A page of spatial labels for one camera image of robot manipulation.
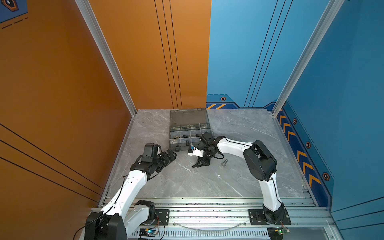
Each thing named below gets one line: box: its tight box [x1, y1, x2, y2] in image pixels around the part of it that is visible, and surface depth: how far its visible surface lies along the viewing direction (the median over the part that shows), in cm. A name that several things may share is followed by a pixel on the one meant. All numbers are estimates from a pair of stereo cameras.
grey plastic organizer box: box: [169, 108, 212, 151], surface depth 108 cm
